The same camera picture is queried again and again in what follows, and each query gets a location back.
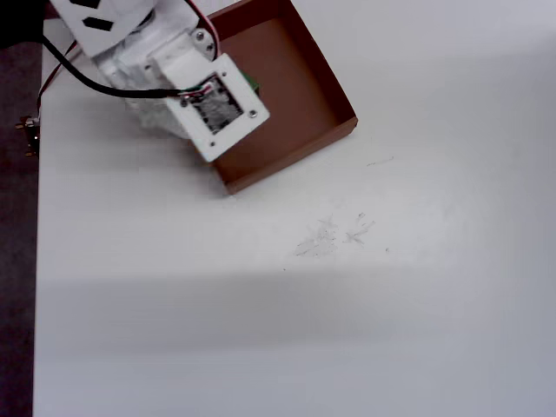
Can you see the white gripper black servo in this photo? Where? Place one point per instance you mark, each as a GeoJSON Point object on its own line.
{"type": "Point", "coordinates": [130, 93]}

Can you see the green cube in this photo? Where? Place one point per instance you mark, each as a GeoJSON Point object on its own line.
{"type": "Point", "coordinates": [255, 85]}

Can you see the brown cardboard box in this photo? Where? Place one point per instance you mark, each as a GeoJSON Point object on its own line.
{"type": "Point", "coordinates": [295, 87]}

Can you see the small table edge clamp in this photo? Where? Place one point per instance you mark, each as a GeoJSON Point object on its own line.
{"type": "Point", "coordinates": [28, 134]}

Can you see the white wrist camera mount plate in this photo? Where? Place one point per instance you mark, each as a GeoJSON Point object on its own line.
{"type": "Point", "coordinates": [197, 134]}

